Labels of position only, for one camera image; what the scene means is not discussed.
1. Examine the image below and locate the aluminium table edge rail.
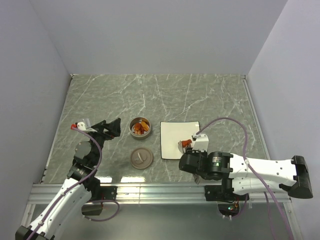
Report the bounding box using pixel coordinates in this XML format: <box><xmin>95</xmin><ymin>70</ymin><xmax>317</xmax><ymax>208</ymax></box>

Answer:
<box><xmin>26</xmin><ymin>182</ymin><xmax>293</xmax><ymax>204</ymax></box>

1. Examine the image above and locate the beige round lid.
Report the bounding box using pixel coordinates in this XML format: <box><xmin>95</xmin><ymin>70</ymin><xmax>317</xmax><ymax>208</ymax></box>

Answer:
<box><xmin>130</xmin><ymin>147</ymin><xmax>154</xmax><ymax>170</ymax></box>

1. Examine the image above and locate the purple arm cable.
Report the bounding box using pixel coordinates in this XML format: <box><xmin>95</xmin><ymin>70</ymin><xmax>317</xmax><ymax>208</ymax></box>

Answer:
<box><xmin>196</xmin><ymin>117</ymin><xmax>295</xmax><ymax>240</ymax></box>
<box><xmin>18</xmin><ymin>126</ymin><xmax>120</xmax><ymax>240</ymax></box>

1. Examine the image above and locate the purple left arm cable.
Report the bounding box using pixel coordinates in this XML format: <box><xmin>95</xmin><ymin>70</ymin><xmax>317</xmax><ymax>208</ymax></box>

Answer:
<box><xmin>18</xmin><ymin>126</ymin><xmax>120</xmax><ymax>240</ymax></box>

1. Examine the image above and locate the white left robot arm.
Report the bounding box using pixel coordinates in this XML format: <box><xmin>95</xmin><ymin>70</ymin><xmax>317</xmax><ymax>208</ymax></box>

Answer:
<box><xmin>15</xmin><ymin>118</ymin><xmax>121</xmax><ymax>240</ymax></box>

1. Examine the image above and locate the orange chicken drumstick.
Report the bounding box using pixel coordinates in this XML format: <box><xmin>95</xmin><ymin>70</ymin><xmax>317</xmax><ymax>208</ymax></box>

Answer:
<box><xmin>133</xmin><ymin>121</ymin><xmax>150</xmax><ymax>135</ymax></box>

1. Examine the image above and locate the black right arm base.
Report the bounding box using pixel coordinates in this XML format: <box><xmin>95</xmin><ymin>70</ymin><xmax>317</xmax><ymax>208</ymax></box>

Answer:
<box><xmin>204</xmin><ymin>180</ymin><xmax>250</xmax><ymax>203</ymax></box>

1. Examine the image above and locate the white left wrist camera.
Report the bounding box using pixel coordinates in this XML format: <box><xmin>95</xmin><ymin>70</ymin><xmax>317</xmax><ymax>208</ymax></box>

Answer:
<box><xmin>71</xmin><ymin>118</ymin><xmax>97</xmax><ymax>133</ymax></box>

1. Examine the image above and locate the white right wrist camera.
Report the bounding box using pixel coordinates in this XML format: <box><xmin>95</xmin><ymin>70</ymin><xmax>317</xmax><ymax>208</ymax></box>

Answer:
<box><xmin>192</xmin><ymin>133</ymin><xmax>209</xmax><ymax>152</ymax></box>

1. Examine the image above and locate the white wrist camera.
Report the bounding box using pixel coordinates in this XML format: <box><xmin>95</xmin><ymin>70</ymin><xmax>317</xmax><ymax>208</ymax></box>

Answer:
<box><xmin>192</xmin><ymin>133</ymin><xmax>209</xmax><ymax>152</ymax></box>
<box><xmin>71</xmin><ymin>118</ymin><xmax>97</xmax><ymax>133</ymax></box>

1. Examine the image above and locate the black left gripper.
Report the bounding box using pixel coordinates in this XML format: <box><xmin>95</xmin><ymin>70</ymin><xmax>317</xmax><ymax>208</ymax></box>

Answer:
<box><xmin>86</xmin><ymin>117</ymin><xmax>120</xmax><ymax>165</ymax></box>

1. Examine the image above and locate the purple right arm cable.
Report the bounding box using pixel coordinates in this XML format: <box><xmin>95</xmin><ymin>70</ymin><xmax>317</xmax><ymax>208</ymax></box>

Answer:
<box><xmin>196</xmin><ymin>117</ymin><xmax>295</xmax><ymax>240</ymax></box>

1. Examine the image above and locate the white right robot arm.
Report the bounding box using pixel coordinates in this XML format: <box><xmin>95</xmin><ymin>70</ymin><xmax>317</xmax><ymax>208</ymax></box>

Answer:
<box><xmin>178</xmin><ymin>150</ymin><xmax>313</xmax><ymax>202</ymax></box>

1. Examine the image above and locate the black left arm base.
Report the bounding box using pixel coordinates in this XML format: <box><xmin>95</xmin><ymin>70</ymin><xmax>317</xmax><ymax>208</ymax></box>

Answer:
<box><xmin>81</xmin><ymin>185</ymin><xmax>120</xmax><ymax>219</ymax></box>

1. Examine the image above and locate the white rectangular plate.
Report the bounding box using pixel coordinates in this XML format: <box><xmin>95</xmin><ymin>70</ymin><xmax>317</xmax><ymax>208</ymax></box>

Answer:
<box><xmin>160</xmin><ymin>121</ymin><xmax>200</xmax><ymax>160</ymax></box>

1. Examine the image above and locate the beige round container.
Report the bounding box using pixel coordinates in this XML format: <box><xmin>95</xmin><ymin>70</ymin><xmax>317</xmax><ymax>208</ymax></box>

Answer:
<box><xmin>129</xmin><ymin>117</ymin><xmax>152</xmax><ymax>140</ymax></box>

